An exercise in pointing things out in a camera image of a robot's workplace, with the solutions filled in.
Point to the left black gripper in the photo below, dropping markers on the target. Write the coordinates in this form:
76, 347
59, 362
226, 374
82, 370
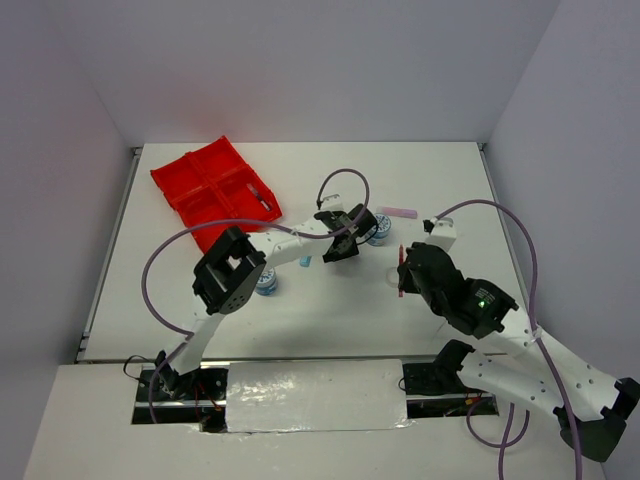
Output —
352, 252

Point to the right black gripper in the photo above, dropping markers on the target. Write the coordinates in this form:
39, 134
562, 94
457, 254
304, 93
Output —
405, 281

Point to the red pen refill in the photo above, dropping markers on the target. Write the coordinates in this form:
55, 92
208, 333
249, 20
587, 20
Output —
401, 257

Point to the blue pen refill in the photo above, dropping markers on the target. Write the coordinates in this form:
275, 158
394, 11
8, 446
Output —
259, 197

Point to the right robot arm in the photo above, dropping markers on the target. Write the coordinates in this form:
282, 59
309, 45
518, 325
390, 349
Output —
513, 360

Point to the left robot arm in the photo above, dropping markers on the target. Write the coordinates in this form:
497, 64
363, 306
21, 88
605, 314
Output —
226, 276

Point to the small clear tape roll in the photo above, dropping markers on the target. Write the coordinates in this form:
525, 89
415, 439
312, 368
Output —
392, 278

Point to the blue paint jar right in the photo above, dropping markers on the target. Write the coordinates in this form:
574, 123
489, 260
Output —
380, 231

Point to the blue paint jar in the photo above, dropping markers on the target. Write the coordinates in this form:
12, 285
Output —
267, 283
380, 231

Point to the pink highlighter marker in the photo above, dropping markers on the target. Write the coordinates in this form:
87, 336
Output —
397, 212

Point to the blue paint jar left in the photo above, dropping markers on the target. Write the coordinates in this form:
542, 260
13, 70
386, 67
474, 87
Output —
267, 283

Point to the red four-compartment tray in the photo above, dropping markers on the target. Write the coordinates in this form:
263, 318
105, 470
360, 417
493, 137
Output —
210, 184

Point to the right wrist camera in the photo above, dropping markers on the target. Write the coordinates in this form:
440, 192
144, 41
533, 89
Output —
441, 232

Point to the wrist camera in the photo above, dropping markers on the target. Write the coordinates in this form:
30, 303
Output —
332, 202
441, 232

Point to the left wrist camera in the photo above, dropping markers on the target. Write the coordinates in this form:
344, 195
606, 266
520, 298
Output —
332, 202

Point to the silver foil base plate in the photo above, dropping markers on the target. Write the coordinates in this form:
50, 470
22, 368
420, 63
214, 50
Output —
315, 396

